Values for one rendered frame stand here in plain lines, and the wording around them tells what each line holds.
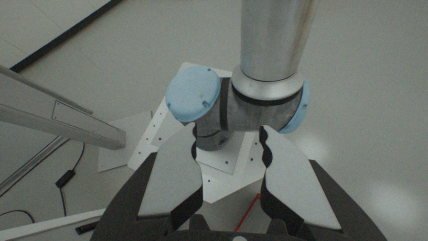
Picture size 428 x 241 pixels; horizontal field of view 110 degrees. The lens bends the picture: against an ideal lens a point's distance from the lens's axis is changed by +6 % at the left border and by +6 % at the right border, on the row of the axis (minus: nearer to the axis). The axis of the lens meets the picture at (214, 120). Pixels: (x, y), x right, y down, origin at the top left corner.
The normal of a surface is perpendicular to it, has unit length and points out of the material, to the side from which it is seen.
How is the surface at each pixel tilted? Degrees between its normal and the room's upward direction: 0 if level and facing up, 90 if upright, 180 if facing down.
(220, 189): 0
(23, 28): 90
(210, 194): 0
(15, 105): 90
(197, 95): 10
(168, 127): 3
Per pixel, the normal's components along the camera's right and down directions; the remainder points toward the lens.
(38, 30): 0.76, 0.56
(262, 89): -0.35, 0.13
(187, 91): -0.29, -0.40
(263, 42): -0.52, 0.72
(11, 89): 0.96, -0.28
